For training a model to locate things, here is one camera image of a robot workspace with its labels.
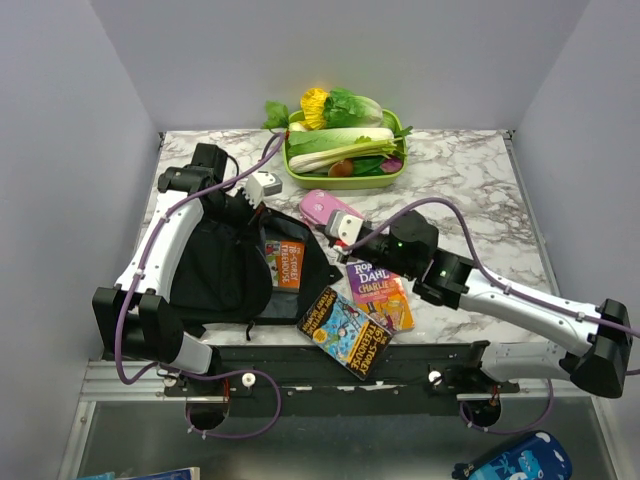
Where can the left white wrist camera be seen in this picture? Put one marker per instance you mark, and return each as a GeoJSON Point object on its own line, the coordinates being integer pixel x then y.
{"type": "Point", "coordinates": [259, 185]}

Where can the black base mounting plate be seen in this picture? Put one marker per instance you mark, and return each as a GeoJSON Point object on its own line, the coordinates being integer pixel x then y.
{"type": "Point", "coordinates": [304, 381]}

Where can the blue Treehouse book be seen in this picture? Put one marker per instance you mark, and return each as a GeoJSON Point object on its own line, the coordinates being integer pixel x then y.
{"type": "Point", "coordinates": [345, 332]}

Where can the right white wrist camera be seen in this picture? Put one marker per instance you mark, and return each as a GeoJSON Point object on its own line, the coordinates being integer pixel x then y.
{"type": "Point", "coordinates": [344, 227]}

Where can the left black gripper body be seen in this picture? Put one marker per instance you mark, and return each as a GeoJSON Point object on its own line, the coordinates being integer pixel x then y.
{"type": "Point", "coordinates": [237, 210]}

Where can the yellow flower vegetable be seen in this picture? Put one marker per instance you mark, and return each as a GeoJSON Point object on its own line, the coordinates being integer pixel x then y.
{"type": "Point", "coordinates": [312, 105]}

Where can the green lettuce head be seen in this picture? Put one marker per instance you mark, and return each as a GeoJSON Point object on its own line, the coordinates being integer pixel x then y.
{"type": "Point", "coordinates": [345, 109]}

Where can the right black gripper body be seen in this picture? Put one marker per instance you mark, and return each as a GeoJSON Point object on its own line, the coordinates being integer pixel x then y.
{"type": "Point", "coordinates": [376, 251]}

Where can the orange 78-Storey Treehouse book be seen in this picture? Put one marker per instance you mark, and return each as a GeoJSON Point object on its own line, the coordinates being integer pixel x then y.
{"type": "Point", "coordinates": [285, 260]}

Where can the blue pencil case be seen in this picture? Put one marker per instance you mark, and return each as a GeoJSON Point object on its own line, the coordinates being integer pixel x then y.
{"type": "Point", "coordinates": [534, 455]}

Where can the green vegetable tray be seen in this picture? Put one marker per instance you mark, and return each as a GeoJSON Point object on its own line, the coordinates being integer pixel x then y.
{"type": "Point", "coordinates": [316, 181]}

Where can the black student backpack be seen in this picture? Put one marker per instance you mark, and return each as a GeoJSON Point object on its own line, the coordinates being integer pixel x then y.
{"type": "Point", "coordinates": [222, 276]}

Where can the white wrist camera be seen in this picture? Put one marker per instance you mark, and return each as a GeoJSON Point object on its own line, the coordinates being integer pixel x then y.
{"type": "Point", "coordinates": [259, 185]}
{"type": "Point", "coordinates": [344, 227]}

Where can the green leaf sprig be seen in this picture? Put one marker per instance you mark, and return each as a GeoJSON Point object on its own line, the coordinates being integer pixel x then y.
{"type": "Point", "coordinates": [277, 115]}

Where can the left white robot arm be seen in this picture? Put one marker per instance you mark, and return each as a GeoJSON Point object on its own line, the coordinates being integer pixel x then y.
{"type": "Point", "coordinates": [134, 315]}

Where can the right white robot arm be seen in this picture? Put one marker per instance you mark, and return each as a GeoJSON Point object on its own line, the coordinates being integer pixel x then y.
{"type": "Point", "coordinates": [585, 344]}

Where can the pink pencil case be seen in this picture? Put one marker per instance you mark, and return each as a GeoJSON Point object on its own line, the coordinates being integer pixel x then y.
{"type": "Point", "coordinates": [317, 206]}

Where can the green celery stalks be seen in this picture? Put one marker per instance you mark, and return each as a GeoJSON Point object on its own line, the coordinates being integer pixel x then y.
{"type": "Point", "coordinates": [309, 162]}

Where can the Roald Dahl Charlie book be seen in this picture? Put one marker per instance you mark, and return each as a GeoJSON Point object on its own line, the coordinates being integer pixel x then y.
{"type": "Point", "coordinates": [381, 294]}

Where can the long white green cabbage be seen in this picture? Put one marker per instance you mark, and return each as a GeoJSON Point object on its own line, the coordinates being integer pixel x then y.
{"type": "Point", "coordinates": [302, 143]}

